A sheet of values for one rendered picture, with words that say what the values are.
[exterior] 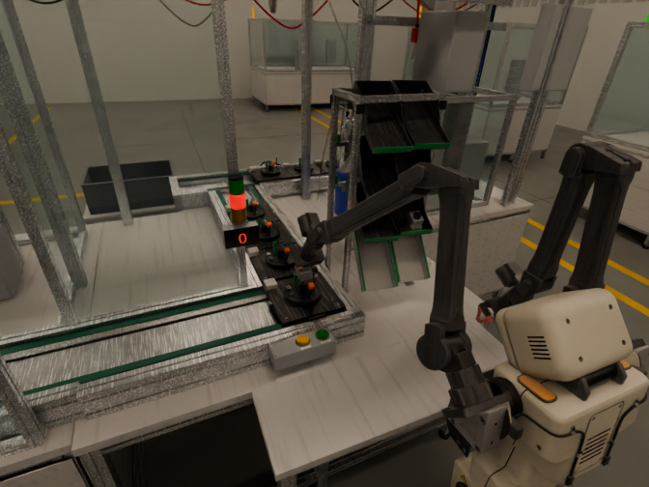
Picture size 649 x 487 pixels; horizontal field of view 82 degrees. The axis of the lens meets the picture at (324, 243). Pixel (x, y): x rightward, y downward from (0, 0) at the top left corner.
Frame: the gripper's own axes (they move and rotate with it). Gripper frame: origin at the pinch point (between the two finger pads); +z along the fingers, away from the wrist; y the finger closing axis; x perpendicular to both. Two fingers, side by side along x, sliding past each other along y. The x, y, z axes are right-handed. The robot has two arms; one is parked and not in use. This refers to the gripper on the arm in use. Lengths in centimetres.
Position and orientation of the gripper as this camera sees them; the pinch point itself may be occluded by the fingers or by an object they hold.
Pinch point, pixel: (302, 264)
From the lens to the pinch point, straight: 133.0
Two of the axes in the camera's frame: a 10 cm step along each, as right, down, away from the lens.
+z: -2.5, 4.1, 8.8
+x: 3.4, 8.8, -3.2
